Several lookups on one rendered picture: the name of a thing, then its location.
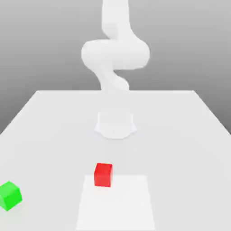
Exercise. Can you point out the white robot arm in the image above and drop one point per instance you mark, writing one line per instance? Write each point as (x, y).
(115, 54)

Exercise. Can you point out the small red cube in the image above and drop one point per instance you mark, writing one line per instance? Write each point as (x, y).
(102, 175)

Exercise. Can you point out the small green cube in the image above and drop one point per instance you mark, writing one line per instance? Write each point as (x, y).
(10, 196)

